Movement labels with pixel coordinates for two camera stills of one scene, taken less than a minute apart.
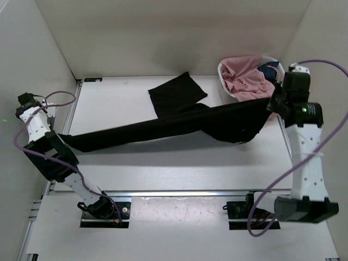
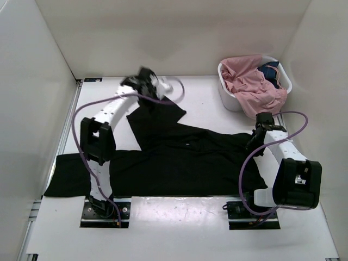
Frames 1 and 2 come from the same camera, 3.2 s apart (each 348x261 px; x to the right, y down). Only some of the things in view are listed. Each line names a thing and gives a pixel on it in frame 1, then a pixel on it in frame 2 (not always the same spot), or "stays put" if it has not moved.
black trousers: x=178 y=103 to x=176 y=159
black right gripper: x=271 y=106 to x=249 y=147
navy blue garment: x=269 y=73 stays put
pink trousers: x=243 y=79 stays put
